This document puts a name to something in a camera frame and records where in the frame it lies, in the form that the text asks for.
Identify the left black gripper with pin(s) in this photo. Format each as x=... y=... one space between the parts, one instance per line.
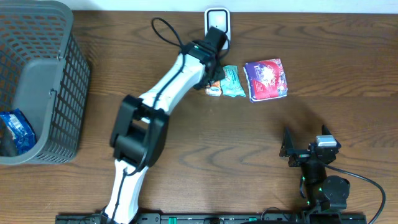
x=214 y=73

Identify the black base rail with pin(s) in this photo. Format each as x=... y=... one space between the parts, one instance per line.
x=156 y=218

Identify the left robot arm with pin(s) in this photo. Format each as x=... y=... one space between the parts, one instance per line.
x=141 y=125

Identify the blue snack bar wrapper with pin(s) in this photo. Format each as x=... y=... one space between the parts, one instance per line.
x=23 y=135

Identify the teal wet wipes packet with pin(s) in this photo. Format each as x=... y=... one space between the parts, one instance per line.
x=231 y=85

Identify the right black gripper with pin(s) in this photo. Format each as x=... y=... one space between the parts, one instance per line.
x=302 y=156

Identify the red purple snack packet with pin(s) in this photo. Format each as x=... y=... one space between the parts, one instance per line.
x=266 y=80

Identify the grey plastic mesh basket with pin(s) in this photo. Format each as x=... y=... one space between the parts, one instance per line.
x=44 y=75

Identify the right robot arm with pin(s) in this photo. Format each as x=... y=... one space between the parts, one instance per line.
x=326 y=194

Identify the orange tissue packet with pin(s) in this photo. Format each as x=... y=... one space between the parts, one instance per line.
x=214 y=89

